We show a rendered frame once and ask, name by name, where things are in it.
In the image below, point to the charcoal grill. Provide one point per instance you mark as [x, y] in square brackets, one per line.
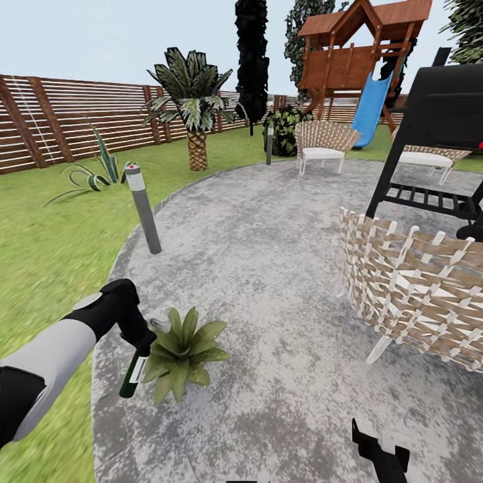
[443, 109]

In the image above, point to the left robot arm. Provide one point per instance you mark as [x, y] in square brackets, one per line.
[32, 378]

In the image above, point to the insectifuge atomizer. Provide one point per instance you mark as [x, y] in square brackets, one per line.
[132, 376]

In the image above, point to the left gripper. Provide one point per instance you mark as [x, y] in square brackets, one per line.
[139, 335]

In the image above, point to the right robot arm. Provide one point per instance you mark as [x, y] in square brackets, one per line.
[389, 453]

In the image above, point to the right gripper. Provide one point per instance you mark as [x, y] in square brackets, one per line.
[369, 448]

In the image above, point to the pot plant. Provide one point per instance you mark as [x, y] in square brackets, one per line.
[176, 357]

